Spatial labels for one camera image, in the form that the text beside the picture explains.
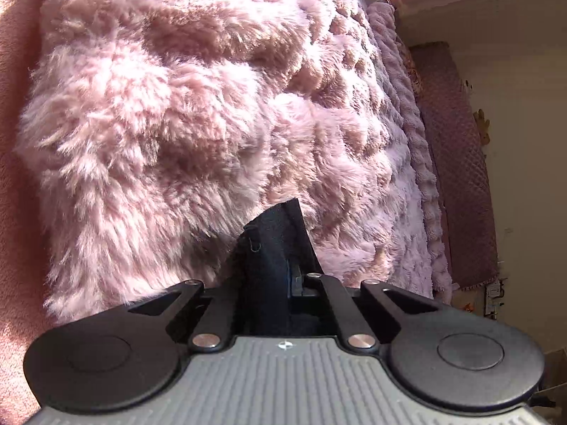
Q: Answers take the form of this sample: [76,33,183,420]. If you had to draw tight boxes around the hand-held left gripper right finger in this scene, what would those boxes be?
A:
[287,260,440,352]

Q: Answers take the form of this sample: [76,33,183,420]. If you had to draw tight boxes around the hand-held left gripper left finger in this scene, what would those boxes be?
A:
[128,280,236,351]

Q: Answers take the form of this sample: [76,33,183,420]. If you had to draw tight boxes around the black pants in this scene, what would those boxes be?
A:
[230,198,343,337]

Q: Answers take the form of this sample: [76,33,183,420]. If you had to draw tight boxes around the pink ribbed blanket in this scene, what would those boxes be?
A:
[367,1,453,304]

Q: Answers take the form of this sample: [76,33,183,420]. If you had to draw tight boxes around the pink fluffy blanket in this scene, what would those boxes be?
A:
[13,0,437,324]

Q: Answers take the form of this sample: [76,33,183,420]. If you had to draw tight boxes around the quilted mauve headboard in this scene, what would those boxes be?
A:
[410,41,500,292]

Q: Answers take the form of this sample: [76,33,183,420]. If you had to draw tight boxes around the wall socket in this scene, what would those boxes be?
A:
[485,278,508,320]

